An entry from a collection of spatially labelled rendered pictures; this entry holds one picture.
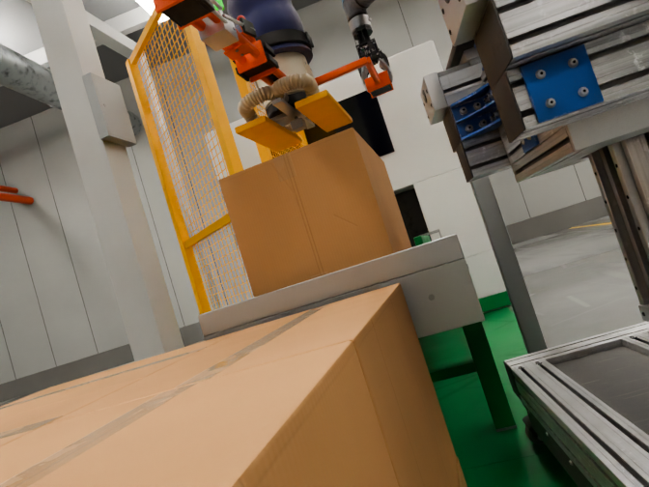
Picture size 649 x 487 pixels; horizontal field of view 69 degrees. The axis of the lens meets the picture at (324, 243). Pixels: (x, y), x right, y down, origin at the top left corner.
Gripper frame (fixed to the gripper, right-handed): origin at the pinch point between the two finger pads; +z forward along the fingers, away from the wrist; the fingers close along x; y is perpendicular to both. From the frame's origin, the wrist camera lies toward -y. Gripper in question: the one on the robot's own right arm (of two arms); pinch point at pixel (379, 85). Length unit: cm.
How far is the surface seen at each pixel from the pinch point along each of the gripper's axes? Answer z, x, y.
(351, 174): 37, -12, 52
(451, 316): 78, 2, 57
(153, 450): 67, -15, 146
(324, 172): 35, -18, 52
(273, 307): 64, -40, 58
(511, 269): 76, 23, 1
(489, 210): 55, 22, 1
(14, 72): -363, -518, -401
